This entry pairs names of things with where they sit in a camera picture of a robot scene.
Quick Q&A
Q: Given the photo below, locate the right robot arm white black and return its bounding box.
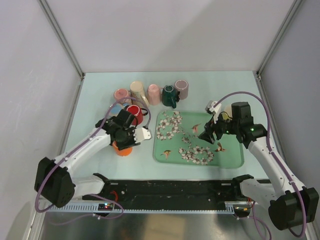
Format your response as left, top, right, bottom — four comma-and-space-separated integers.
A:
199, 101, 320, 231

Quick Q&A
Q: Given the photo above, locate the yellow mug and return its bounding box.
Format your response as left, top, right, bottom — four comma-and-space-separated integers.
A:
221, 104, 233, 120

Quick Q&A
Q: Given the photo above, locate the red mug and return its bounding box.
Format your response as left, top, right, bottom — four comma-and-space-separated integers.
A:
125, 104, 148, 125

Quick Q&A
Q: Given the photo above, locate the purple cable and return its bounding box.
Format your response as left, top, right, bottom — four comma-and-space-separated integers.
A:
212, 91, 307, 238
34, 98, 153, 226

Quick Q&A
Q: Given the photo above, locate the pink mug left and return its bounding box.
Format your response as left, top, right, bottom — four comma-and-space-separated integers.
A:
113, 88, 132, 105

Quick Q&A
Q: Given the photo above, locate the mauve mug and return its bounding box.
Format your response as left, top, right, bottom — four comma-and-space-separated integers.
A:
174, 79, 189, 100

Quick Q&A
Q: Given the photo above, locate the light pink mug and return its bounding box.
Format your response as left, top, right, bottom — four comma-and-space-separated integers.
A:
147, 84, 161, 106

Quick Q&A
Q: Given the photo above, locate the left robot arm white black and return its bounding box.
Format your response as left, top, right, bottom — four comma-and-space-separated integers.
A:
34, 109, 152, 213

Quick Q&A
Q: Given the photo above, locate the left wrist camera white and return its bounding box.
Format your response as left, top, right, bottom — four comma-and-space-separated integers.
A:
133, 127, 152, 143

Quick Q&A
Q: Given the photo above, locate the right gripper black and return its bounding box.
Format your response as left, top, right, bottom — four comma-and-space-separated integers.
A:
198, 111, 240, 144

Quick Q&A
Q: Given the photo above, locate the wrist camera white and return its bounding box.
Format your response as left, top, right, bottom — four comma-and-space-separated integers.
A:
133, 127, 152, 143
205, 100, 222, 116

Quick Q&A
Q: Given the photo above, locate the orange mug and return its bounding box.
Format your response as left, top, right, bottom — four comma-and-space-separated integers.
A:
112, 141, 133, 157

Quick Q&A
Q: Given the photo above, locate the dark green mug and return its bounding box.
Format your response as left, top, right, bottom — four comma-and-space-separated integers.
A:
161, 85, 180, 109

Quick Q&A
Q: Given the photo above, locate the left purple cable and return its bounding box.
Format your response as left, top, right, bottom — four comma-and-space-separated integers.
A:
34, 98, 153, 226

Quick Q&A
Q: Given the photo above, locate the blue floral mug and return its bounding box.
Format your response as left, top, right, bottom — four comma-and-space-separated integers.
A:
108, 103, 124, 118

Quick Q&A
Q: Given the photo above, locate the cream floral mug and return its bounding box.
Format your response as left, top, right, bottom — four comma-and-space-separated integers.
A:
129, 81, 150, 108

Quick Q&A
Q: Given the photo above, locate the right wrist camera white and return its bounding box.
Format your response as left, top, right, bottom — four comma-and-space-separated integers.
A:
205, 100, 222, 116

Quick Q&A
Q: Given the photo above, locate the green floral tray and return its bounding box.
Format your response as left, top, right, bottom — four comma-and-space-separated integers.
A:
153, 110, 244, 169

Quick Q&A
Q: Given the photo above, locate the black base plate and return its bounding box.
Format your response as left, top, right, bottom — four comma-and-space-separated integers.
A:
98, 179, 252, 210

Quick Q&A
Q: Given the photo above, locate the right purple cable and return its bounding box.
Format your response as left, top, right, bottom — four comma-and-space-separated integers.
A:
212, 91, 307, 238

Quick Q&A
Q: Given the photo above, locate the grey cable duct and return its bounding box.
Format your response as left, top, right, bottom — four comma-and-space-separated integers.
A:
48, 201, 250, 214

